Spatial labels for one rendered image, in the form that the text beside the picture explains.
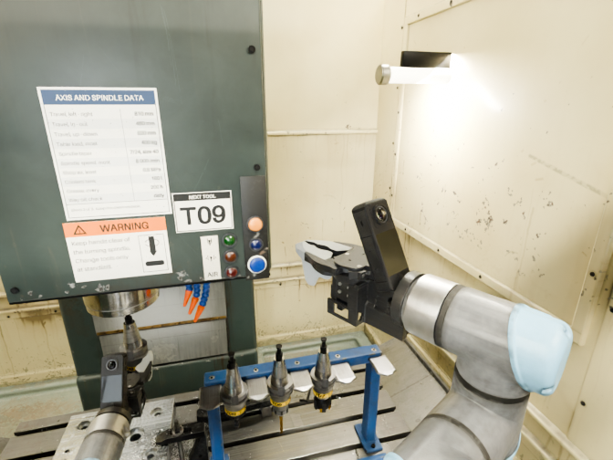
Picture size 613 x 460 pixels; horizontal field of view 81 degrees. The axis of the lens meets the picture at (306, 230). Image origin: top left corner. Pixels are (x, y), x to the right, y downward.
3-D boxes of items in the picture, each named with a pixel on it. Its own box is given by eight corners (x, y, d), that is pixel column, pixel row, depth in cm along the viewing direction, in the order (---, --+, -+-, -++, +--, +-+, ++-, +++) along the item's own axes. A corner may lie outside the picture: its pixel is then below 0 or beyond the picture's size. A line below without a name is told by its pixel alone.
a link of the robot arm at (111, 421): (78, 431, 68) (124, 425, 70) (88, 412, 73) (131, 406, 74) (87, 460, 71) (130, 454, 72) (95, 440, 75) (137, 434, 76)
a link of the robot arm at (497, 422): (413, 464, 41) (423, 385, 37) (459, 410, 48) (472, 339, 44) (483, 519, 35) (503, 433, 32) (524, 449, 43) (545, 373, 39)
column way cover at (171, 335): (231, 355, 147) (221, 235, 130) (102, 375, 136) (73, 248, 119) (230, 348, 151) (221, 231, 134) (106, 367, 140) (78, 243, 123)
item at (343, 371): (358, 382, 90) (358, 380, 90) (337, 386, 89) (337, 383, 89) (348, 363, 97) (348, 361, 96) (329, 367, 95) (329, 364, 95)
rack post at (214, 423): (231, 487, 96) (223, 399, 86) (210, 492, 95) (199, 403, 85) (229, 454, 105) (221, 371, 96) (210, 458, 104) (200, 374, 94)
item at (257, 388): (270, 399, 85) (270, 396, 85) (247, 403, 84) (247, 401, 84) (266, 378, 91) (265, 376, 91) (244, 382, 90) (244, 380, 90)
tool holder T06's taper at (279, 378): (287, 373, 91) (286, 350, 89) (290, 386, 87) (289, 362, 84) (269, 375, 90) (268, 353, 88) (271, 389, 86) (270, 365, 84)
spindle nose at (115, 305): (165, 281, 95) (159, 238, 91) (154, 314, 80) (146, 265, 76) (98, 287, 91) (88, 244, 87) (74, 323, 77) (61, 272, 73)
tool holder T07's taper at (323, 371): (329, 366, 93) (330, 344, 91) (333, 378, 89) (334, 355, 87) (312, 368, 93) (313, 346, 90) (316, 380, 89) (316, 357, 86)
